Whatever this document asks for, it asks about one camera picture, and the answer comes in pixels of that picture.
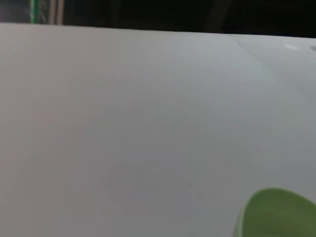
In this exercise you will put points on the white metal pole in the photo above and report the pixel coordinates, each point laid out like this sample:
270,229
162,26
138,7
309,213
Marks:
56,11

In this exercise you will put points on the green metal pole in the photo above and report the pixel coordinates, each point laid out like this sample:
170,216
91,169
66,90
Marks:
34,11

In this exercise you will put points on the light green plate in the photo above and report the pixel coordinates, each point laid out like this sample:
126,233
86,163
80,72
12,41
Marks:
279,214

